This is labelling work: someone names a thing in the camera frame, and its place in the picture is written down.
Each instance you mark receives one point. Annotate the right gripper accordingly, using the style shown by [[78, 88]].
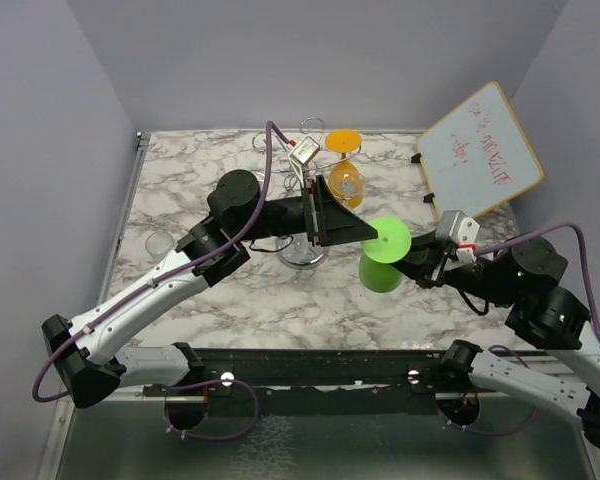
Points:
[[425, 260]]

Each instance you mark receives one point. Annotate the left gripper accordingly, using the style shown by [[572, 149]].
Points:
[[333, 224]]

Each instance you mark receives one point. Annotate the orange plastic wine glass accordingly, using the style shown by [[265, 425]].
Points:
[[345, 143]]

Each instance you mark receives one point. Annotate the clear wine glass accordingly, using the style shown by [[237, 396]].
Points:
[[298, 254], [158, 245], [348, 187]]

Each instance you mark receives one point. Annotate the green plastic wine glass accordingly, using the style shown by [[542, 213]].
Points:
[[394, 240]]

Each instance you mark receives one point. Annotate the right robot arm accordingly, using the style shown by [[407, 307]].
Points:
[[523, 275]]

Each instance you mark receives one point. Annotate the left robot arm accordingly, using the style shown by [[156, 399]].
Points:
[[90, 351]]

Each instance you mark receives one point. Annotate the chrome wine glass rack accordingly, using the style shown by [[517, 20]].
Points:
[[286, 215]]

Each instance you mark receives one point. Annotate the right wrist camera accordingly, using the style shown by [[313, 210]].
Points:
[[457, 233]]

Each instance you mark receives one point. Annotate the whiteboard with yellow frame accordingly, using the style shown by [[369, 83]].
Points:
[[477, 157]]

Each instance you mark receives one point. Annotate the black front table rail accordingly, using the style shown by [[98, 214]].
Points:
[[229, 382]]

